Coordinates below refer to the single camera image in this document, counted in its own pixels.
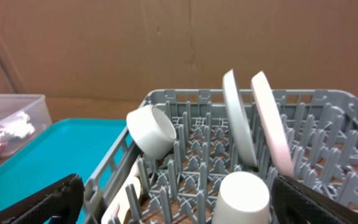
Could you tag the grey bowl with rice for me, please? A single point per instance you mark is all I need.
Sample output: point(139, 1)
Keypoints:
point(152, 130)

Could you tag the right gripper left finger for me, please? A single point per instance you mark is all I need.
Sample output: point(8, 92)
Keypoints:
point(60, 202)

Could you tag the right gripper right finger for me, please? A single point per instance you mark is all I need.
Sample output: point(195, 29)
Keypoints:
point(294, 202)

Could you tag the teal serving tray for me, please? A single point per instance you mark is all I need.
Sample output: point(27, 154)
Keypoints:
point(100, 151)

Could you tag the grey dishwasher rack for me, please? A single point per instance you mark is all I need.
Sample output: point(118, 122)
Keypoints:
point(321, 127)

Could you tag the grey plate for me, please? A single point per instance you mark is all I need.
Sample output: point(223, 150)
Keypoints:
point(238, 120)

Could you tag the clear plastic bin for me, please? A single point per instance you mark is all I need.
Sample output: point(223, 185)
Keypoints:
point(35, 106)

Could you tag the cardboard wall panel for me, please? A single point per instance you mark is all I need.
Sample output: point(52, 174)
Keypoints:
point(100, 58)

